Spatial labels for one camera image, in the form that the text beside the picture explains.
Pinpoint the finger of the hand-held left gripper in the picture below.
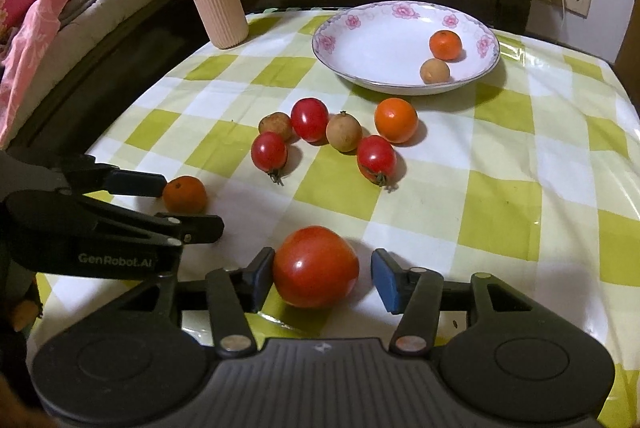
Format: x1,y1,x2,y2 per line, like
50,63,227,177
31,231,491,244
30,194,225,246
61,154,168,199

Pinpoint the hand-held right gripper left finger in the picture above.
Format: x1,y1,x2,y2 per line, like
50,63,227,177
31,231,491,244
107,247,276,355

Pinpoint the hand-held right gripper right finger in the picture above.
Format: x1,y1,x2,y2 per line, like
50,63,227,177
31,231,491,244
371,248,539,355

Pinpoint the small dark orange mandarin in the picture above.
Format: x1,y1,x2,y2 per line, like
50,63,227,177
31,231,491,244
162,175,208,215

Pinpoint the large red tomato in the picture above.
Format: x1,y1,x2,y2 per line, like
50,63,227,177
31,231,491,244
272,225,361,309

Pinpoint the red cherry tomato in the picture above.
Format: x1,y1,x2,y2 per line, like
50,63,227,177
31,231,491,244
250,131,289,186
356,134,398,189
290,97,330,144

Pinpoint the brown longan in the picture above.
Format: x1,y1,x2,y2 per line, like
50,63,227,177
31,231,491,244
325,110,363,153
419,58,451,85
258,112,294,143

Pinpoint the large orange mandarin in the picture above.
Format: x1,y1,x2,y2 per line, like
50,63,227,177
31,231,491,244
374,97,419,144

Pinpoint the white floral plate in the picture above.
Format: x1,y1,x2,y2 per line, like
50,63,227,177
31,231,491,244
311,0,501,96

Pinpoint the person's left hand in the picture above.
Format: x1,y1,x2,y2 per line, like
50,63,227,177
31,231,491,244
9,295,45,333

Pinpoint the green checked tablecloth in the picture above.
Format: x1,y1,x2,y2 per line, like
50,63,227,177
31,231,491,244
27,3,640,428

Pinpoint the pink floral blanket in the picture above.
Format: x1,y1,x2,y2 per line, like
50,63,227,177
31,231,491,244
0,0,132,149

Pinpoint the brown wooden door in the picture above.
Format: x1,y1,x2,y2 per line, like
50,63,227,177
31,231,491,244
614,20,640,81

